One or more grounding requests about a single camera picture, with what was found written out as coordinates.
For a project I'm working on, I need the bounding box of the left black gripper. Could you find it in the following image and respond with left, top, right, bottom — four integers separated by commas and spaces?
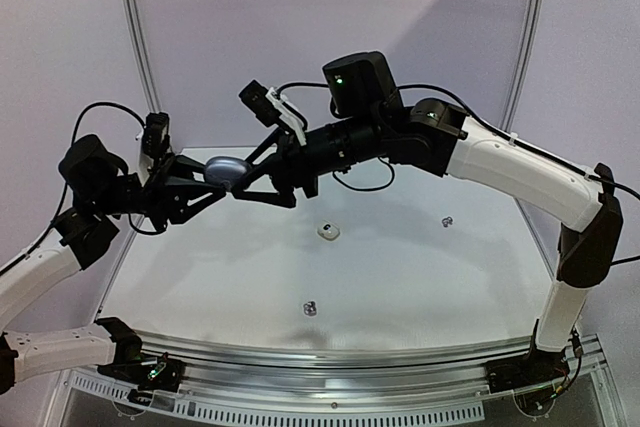
93, 150, 229, 230

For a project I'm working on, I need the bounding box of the grey oval puck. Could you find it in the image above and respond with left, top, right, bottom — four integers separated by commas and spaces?
203, 156, 251, 191

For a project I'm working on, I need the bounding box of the white earbud charging case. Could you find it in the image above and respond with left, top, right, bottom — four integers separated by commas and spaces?
316, 221, 341, 242

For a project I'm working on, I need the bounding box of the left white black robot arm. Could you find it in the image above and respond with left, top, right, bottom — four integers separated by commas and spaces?
1, 134, 226, 392

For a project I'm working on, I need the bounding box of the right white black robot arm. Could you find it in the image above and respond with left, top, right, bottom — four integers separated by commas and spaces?
232, 51, 623, 383

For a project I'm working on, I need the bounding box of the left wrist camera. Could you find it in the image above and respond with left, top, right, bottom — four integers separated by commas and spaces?
136, 112, 171, 183

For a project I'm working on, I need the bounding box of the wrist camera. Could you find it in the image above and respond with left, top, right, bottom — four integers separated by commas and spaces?
136, 112, 171, 183
239, 80, 307, 146

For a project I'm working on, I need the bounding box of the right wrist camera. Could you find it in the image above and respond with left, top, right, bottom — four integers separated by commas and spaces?
239, 80, 307, 146

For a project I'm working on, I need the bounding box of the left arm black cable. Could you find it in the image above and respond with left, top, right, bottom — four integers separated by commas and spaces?
0, 101, 166, 273

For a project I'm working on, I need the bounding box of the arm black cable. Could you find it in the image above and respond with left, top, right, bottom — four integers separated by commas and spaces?
274, 80, 640, 266
0, 101, 166, 273

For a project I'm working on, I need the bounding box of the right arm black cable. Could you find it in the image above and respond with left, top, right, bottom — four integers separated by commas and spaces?
274, 80, 640, 266

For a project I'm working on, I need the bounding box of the aluminium front rail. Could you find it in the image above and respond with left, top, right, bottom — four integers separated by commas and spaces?
58, 331, 609, 401

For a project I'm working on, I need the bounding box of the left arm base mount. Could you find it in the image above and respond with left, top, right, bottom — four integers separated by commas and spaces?
96, 317, 186, 393

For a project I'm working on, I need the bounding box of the white slotted cable duct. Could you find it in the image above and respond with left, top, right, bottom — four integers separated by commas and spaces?
58, 373, 486, 426

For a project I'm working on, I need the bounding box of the left aluminium frame post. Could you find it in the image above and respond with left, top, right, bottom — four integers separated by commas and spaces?
122, 0, 163, 113

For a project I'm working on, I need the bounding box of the aluminium frame post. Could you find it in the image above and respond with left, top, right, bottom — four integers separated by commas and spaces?
499, 0, 543, 131
122, 0, 163, 113

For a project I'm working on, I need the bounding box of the right aluminium frame post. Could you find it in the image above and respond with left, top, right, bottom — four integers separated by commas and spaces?
499, 0, 543, 131

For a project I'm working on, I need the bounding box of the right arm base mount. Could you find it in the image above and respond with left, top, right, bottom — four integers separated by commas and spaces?
483, 320, 583, 397

